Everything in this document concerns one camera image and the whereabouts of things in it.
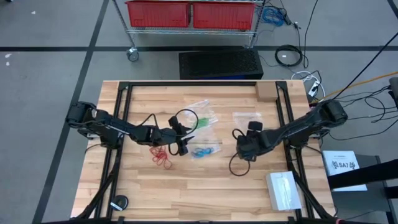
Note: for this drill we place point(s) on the white rectangular box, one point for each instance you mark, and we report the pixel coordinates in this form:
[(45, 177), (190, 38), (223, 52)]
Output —
[(283, 191)]

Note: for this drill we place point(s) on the small brown cardboard box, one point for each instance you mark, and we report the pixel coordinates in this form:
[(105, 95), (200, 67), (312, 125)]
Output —
[(266, 91)]

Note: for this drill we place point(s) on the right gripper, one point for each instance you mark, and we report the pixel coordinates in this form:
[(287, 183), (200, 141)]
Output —
[(258, 143)]

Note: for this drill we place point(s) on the black perforated floor mat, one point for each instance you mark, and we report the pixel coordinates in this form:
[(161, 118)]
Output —
[(220, 63)]

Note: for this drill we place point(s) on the black metal stand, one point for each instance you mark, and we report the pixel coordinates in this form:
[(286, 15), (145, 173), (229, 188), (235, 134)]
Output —
[(367, 174)]

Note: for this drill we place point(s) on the white power strip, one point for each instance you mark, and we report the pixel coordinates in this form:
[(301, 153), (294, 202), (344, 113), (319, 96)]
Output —
[(314, 88)]

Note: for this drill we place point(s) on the grey floor object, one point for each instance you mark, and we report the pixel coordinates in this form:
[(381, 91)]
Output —
[(395, 90)]

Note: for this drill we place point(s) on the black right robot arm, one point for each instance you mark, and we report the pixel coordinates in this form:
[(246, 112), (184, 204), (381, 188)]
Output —
[(298, 127)]

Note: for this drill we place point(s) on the red plastic storage bin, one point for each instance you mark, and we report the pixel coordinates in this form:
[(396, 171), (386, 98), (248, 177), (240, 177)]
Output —
[(224, 15), (158, 14)]

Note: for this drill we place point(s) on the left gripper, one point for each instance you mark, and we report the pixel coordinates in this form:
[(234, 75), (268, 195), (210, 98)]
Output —
[(161, 137)]

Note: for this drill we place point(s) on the green rubber band bundle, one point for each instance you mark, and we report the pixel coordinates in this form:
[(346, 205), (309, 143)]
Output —
[(203, 123)]

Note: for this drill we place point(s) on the red rubber band bundle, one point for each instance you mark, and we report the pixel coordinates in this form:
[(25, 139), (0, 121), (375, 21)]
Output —
[(159, 155)]

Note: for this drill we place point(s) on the white printed manual booklet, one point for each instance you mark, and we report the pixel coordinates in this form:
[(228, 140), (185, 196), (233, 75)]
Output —
[(339, 158)]

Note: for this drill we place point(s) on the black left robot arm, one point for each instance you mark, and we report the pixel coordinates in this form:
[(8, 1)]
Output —
[(109, 124)]

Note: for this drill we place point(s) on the blue rubber band bundle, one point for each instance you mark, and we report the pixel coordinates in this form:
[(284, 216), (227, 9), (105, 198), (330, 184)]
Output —
[(202, 152)]

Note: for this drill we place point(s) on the black tape roll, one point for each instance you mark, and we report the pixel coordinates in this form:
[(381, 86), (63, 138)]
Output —
[(119, 202)]

